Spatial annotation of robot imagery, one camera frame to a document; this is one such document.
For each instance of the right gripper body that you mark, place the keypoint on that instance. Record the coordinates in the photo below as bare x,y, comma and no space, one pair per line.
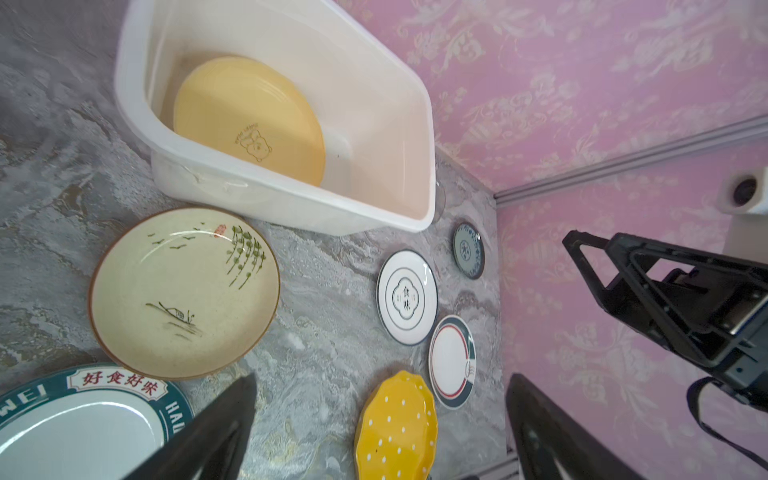
711,309

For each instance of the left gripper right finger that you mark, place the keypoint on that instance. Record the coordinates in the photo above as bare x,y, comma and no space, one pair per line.
550,444

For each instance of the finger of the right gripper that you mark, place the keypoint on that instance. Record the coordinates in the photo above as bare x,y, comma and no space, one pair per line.
608,268

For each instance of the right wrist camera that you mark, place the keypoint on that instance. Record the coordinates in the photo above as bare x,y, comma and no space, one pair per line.
743,197

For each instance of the white plastic bin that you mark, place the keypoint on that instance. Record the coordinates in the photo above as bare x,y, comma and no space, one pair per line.
374,111

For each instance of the white plate red green rim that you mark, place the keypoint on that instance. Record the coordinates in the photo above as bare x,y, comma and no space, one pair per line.
452,362

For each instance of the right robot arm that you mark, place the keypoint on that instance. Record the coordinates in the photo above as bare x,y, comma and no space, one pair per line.
750,384

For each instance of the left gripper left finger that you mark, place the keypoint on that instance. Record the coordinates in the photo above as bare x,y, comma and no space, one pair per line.
214,445

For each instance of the small blue patterned dish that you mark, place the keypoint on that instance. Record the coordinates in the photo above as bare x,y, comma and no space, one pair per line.
468,250

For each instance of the beige willow painted plate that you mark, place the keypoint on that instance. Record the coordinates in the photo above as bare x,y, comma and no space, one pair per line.
184,293

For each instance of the pale yellow bear plate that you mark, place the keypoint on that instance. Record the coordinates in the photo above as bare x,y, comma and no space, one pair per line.
246,109

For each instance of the yellow polka dot plate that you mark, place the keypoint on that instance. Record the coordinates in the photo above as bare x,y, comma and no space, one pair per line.
397,434

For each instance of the green rimmed white plate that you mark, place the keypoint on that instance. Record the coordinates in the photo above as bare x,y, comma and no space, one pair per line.
96,421

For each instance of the white plate black emblem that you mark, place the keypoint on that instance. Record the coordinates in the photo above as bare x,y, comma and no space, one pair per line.
407,297

